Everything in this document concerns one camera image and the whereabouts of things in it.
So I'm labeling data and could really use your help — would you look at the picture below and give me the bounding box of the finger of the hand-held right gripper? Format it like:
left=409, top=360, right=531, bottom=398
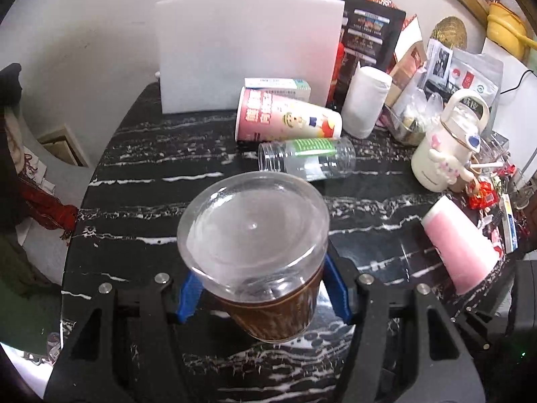
left=499, top=193, right=521, bottom=256
left=450, top=289, right=519, bottom=355

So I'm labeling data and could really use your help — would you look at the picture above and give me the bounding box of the clear plastic container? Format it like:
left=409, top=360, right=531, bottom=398
left=383, top=92, right=446, bottom=147

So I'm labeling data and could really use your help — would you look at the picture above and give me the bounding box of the black printed bag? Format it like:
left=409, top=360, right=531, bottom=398
left=329, top=0, right=407, bottom=107

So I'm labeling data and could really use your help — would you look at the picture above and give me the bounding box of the pink paper cup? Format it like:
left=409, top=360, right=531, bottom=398
left=421, top=195, right=501, bottom=296

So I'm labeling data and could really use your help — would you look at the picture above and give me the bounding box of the small white medicine box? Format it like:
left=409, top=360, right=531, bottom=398
left=244, top=77, right=312, bottom=102

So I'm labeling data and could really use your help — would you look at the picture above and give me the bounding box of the white paper roll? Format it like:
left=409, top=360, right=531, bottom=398
left=341, top=65, right=393, bottom=139

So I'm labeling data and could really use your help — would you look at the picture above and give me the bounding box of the white plastic board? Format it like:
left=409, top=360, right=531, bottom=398
left=154, top=0, right=346, bottom=115

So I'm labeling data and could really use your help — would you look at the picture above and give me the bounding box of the yellow pot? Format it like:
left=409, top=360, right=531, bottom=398
left=487, top=2, right=537, bottom=62

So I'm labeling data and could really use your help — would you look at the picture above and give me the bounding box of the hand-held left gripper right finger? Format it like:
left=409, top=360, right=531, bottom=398
left=322, top=243, right=487, bottom=403

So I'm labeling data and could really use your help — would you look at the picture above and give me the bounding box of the black and white photo card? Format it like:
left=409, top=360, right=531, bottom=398
left=423, top=38, right=454, bottom=85

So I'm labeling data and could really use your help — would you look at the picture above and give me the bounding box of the red cloth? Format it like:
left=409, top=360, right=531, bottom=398
left=19, top=164, right=80, bottom=241

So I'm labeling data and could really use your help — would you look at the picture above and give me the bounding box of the red wrapped candy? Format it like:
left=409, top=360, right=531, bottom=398
left=467, top=180, right=498, bottom=211

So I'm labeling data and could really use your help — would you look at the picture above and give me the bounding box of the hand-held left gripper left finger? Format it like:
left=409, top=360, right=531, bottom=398
left=44, top=271, right=206, bottom=403

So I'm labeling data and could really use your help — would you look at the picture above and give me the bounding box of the pink printed cartoon cup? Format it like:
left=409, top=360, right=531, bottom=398
left=234, top=87, right=344, bottom=143

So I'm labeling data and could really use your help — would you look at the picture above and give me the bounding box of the dark cloth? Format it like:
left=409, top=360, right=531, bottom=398
left=0, top=62, right=23, bottom=185

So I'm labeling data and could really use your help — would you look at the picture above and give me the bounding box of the silver foil bag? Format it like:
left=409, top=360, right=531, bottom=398
left=448, top=48, right=504, bottom=115

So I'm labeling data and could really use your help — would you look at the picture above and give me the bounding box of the clear jar with brown label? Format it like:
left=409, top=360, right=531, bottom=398
left=176, top=171, right=330, bottom=343

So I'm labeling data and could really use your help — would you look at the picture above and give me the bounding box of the clear plastic jar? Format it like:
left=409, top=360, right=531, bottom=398
left=257, top=136, right=357, bottom=182

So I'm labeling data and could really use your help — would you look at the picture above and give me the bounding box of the white kettle with cartoon figure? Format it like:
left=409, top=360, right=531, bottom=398
left=410, top=89, right=492, bottom=193

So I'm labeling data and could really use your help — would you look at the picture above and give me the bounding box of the black cable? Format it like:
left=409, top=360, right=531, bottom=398
left=499, top=68, right=537, bottom=94

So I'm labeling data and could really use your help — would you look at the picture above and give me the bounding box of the gold woven hat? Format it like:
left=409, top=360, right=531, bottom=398
left=430, top=16, right=468, bottom=51

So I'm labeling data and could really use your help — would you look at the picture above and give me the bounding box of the brown cardboard box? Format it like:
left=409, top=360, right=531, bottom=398
left=385, top=44, right=429, bottom=106

